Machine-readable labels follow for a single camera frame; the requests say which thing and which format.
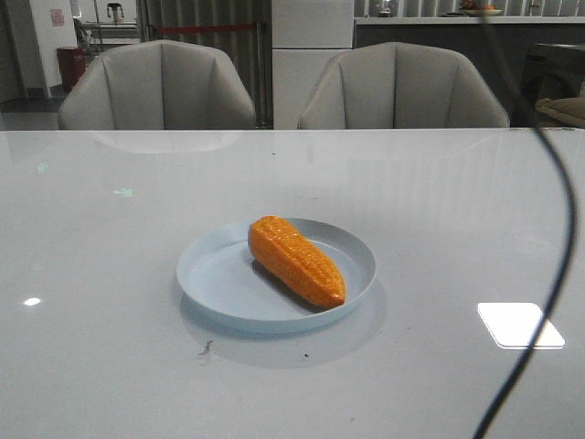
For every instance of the orange toy corn cob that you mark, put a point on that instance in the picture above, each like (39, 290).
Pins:
(284, 252)

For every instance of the light blue round plate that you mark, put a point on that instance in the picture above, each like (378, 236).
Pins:
(219, 274)

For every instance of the grey armchair on right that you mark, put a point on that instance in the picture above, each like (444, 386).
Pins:
(398, 85)

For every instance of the grey armchair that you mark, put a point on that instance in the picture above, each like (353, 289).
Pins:
(159, 85)
(398, 85)

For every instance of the white cabinet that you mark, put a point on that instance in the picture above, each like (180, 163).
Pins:
(304, 35)

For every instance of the grey armchair on left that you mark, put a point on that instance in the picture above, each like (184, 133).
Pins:
(159, 85)

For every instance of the red barrier belt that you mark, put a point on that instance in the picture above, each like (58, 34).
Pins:
(205, 29)

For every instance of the red trash bin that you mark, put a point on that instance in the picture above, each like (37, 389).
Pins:
(71, 66)

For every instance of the fruit bowl on counter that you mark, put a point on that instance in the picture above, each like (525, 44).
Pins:
(478, 8)

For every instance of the grey counter with white top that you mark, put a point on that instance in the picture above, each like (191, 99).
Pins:
(515, 35)

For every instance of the beige cushion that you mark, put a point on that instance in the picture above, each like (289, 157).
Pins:
(567, 112)

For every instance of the barrier post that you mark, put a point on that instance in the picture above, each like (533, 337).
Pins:
(259, 29)

